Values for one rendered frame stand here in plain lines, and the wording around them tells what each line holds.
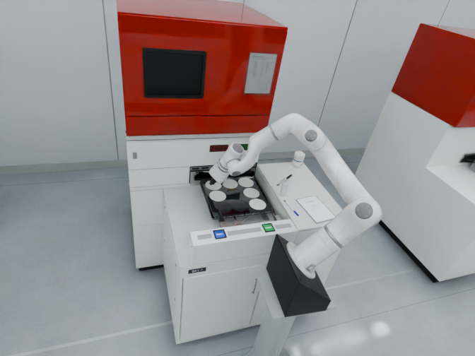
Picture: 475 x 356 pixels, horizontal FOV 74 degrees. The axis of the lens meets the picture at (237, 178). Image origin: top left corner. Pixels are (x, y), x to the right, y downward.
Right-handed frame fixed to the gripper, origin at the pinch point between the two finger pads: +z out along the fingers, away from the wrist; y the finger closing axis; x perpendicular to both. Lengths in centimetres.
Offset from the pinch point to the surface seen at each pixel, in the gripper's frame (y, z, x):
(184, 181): -15.0, 20.3, 0.6
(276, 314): 69, -14, -40
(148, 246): -5, 76, -18
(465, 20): 38, -109, 371
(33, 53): -191, 66, 14
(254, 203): 25.9, -3.1, 9.1
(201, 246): 24.3, -7.4, -40.4
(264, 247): 46.4, -9.4, -13.9
